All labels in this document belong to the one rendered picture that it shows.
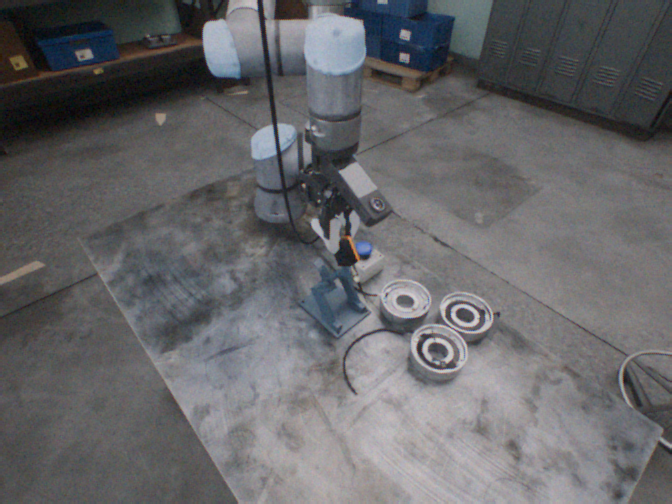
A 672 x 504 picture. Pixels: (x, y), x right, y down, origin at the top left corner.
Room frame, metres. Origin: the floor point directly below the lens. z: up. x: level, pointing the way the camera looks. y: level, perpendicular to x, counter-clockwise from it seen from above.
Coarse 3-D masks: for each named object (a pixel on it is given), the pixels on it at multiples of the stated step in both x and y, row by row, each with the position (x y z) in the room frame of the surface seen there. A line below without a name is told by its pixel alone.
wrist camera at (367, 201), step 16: (336, 160) 0.51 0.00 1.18; (352, 160) 0.53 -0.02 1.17; (336, 176) 0.50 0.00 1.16; (352, 176) 0.50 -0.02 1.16; (368, 176) 0.51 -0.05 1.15; (352, 192) 0.47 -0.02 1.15; (368, 192) 0.48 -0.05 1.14; (368, 208) 0.45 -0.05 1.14; (384, 208) 0.46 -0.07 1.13; (368, 224) 0.44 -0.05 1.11
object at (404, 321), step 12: (384, 288) 0.56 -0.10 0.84; (396, 288) 0.57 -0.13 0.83; (408, 288) 0.57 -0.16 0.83; (420, 288) 0.57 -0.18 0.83; (384, 300) 0.54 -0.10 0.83; (396, 300) 0.55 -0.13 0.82; (408, 300) 0.55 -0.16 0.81; (384, 312) 0.51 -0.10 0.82; (408, 312) 0.51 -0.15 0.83; (420, 312) 0.50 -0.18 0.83; (396, 324) 0.49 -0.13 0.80; (408, 324) 0.48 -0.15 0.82
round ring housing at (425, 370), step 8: (424, 328) 0.46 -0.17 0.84; (432, 328) 0.46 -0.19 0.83; (440, 328) 0.46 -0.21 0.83; (448, 328) 0.46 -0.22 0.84; (416, 336) 0.45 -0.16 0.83; (448, 336) 0.45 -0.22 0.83; (456, 336) 0.44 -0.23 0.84; (416, 344) 0.43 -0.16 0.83; (424, 344) 0.43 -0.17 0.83; (432, 344) 0.43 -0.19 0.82; (440, 344) 0.43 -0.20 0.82; (448, 344) 0.43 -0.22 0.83; (464, 344) 0.42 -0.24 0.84; (416, 352) 0.41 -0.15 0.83; (424, 352) 0.41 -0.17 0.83; (448, 352) 0.41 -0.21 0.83; (464, 352) 0.41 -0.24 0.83; (416, 360) 0.39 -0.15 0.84; (448, 360) 0.39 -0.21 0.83; (464, 360) 0.39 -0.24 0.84; (416, 368) 0.38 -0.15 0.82; (424, 368) 0.37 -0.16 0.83; (432, 368) 0.38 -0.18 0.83; (456, 368) 0.37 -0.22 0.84; (432, 376) 0.36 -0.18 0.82; (440, 376) 0.36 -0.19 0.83; (448, 376) 0.36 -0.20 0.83
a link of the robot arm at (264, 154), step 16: (272, 128) 0.94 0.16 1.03; (288, 128) 0.93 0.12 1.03; (256, 144) 0.88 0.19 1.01; (272, 144) 0.86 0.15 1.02; (288, 144) 0.87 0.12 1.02; (256, 160) 0.87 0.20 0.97; (272, 160) 0.85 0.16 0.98; (288, 160) 0.86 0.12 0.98; (256, 176) 0.89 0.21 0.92; (272, 176) 0.85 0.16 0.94; (288, 176) 0.86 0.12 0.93
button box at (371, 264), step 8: (360, 256) 0.65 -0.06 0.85; (368, 256) 0.65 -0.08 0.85; (376, 256) 0.66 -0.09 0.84; (360, 264) 0.63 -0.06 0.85; (368, 264) 0.63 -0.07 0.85; (376, 264) 0.64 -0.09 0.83; (360, 272) 0.62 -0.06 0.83; (368, 272) 0.62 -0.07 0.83; (376, 272) 0.64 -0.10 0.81; (360, 280) 0.62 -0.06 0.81
